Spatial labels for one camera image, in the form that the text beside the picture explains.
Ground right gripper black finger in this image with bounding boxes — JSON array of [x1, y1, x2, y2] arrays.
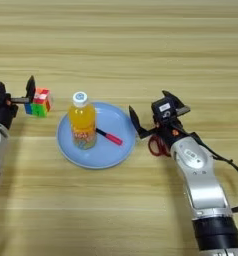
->
[[128, 105, 149, 139], [161, 90, 187, 113]]

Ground red handled scissors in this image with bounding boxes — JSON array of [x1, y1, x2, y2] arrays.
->
[[147, 132, 172, 158]]

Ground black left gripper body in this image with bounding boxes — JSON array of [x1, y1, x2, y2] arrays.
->
[[0, 95, 30, 130]]

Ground red and black pen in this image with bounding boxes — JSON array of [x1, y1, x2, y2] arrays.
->
[[95, 127, 124, 147]]

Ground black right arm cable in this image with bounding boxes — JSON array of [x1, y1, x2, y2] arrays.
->
[[190, 132, 238, 214]]

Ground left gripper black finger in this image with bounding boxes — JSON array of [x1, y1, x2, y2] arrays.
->
[[25, 75, 37, 103]]

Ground colourful puzzle cube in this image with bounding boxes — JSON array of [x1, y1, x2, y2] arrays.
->
[[24, 87, 54, 118]]

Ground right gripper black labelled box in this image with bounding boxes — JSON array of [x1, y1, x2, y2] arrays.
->
[[150, 96, 181, 125]]

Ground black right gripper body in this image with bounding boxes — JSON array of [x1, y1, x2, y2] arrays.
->
[[138, 105, 194, 150]]

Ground round blue plate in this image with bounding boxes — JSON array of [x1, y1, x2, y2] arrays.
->
[[56, 101, 137, 170]]

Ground orange juice bottle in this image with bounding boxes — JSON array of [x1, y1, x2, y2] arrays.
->
[[67, 91, 98, 151]]

